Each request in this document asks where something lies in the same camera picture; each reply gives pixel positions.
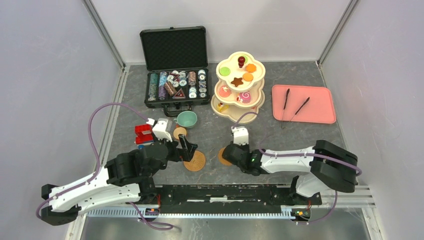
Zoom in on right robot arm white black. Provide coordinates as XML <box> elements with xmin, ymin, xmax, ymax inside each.
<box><xmin>221</xmin><ymin>140</ymin><xmax>361</xmax><ymax>204</ymax></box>

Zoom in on orange flower cookie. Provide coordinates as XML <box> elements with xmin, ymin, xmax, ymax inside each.
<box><xmin>245</xmin><ymin>63</ymin><xmax>257</xmax><ymax>73</ymax></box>

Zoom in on triangular all-in button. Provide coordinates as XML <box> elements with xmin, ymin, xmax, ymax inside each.
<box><xmin>172</xmin><ymin>88</ymin><xmax>186</xmax><ymax>99</ymax></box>

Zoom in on green teacup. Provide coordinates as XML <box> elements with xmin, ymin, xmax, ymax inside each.
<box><xmin>176</xmin><ymin>110</ymin><xmax>198</xmax><ymax>129</ymax></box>

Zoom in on red toy brick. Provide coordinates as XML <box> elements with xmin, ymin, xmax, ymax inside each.
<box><xmin>134</xmin><ymin>124</ymin><xmax>154</xmax><ymax>145</ymax></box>

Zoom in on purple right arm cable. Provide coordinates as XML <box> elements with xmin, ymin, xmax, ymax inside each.
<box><xmin>231</xmin><ymin>111</ymin><xmax>363</xmax><ymax>226</ymax></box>

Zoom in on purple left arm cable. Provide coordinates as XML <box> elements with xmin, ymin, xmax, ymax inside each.
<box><xmin>35</xmin><ymin>102</ymin><xmax>175</xmax><ymax>230</ymax></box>

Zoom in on patterned round wooden coaster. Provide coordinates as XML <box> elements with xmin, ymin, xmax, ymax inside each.
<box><xmin>183</xmin><ymin>150</ymin><xmax>206</xmax><ymax>172</ymax></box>

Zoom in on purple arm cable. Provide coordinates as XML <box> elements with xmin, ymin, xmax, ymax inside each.
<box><xmin>35</xmin><ymin>102</ymin><xmax>175</xmax><ymax>230</ymax></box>
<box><xmin>231</xmin><ymin>111</ymin><xmax>363</xmax><ymax>226</ymax></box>

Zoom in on orange wooden cup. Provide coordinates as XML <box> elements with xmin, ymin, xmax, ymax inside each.
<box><xmin>173</xmin><ymin>126</ymin><xmax>188</xmax><ymax>141</ymax></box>

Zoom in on black poker chip case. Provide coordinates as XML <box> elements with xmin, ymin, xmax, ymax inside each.
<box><xmin>139</xmin><ymin>25</ymin><xmax>211</xmax><ymax>109</ymax></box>

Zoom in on pink cupcake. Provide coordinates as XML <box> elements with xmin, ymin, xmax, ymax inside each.
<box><xmin>218</xmin><ymin>85</ymin><xmax>232</xmax><ymax>98</ymax></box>

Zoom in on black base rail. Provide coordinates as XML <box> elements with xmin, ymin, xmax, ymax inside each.
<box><xmin>156</xmin><ymin>184</ymin><xmax>323</xmax><ymax>214</ymax></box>

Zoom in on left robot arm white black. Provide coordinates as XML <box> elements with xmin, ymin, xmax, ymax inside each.
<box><xmin>36</xmin><ymin>134</ymin><xmax>198</xmax><ymax>226</ymax></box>

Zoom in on cream three-tier serving stand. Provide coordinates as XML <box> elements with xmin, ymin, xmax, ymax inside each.
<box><xmin>210</xmin><ymin>51</ymin><xmax>266</xmax><ymax>124</ymax></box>

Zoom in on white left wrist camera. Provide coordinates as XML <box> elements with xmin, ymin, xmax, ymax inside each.
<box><xmin>152</xmin><ymin>118</ymin><xmax>173</xmax><ymax>142</ymax></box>

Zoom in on black serving tongs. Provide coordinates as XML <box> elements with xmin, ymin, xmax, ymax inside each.
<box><xmin>280</xmin><ymin>87</ymin><xmax>311</xmax><ymax>129</ymax></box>

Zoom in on orange macaron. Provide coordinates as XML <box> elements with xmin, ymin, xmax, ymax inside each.
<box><xmin>242</xmin><ymin>72</ymin><xmax>254</xmax><ymax>82</ymax></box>

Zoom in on chocolate star cookie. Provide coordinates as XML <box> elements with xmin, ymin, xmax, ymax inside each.
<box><xmin>230</xmin><ymin>77</ymin><xmax>244</xmax><ymax>88</ymax></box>

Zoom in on yellow roll cake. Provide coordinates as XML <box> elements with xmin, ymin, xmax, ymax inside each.
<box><xmin>216</xmin><ymin>102</ymin><xmax>229</xmax><ymax>113</ymax></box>

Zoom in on plain round wooden coaster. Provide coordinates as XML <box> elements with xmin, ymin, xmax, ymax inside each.
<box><xmin>217</xmin><ymin>147</ymin><xmax>232</xmax><ymax>166</ymax></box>

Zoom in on pink plastic tray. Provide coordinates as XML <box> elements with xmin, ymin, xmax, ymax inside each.
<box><xmin>271</xmin><ymin>84</ymin><xmax>337</xmax><ymax>124</ymax></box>

